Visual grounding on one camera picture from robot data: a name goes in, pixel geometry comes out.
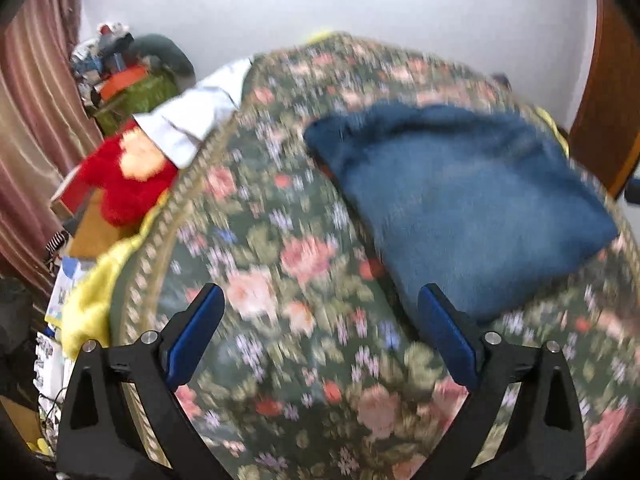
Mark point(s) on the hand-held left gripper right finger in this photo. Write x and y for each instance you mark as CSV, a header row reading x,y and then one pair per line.
x,y
450,340

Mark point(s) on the orange box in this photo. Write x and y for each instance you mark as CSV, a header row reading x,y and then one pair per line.
x,y
122,80

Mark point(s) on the white patterned cloth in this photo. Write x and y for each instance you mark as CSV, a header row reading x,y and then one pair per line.
x,y
55,300

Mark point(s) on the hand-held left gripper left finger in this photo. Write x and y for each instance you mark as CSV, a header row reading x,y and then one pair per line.
x,y
192,340

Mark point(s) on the green cloth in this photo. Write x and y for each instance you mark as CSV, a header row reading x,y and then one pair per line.
x,y
142,95

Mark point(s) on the pink striped curtain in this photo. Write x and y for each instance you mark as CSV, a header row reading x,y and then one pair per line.
x,y
35,110

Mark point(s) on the red flat box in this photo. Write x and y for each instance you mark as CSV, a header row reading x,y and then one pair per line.
x,y
75,192

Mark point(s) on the dark grey cushion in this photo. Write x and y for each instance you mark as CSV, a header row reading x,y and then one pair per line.
x,y
165,50

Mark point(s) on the green floral blanket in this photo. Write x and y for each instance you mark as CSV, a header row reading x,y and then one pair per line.
x,y
300,350

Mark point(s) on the red plush toy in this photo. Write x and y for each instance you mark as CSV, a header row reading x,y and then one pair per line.
x,y
120,195

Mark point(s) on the brown cardboard sheet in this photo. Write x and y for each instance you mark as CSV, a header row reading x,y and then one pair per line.
x,y
20,420

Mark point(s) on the blue denim jacket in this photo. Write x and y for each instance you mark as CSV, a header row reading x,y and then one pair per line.
x,y
475,195

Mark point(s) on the brown wooden door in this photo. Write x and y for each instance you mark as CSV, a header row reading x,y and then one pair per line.
x,y
610,85

